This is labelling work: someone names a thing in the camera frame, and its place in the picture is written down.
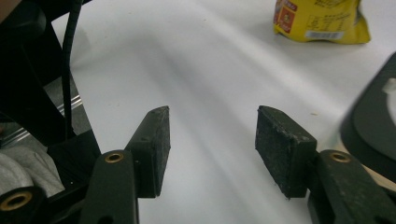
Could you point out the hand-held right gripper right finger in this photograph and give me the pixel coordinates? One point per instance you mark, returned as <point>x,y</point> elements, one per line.
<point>283,149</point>

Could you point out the clear container with black lid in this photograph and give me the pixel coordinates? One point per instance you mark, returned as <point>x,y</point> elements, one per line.
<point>367,124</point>

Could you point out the left metal floor rail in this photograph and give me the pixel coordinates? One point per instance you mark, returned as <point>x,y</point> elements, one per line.
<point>15,135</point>

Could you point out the yellow green seasoning pouch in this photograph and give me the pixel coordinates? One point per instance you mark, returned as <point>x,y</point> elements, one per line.
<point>327,21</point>

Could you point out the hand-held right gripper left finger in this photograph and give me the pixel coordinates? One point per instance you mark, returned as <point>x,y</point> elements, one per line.
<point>152,155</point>

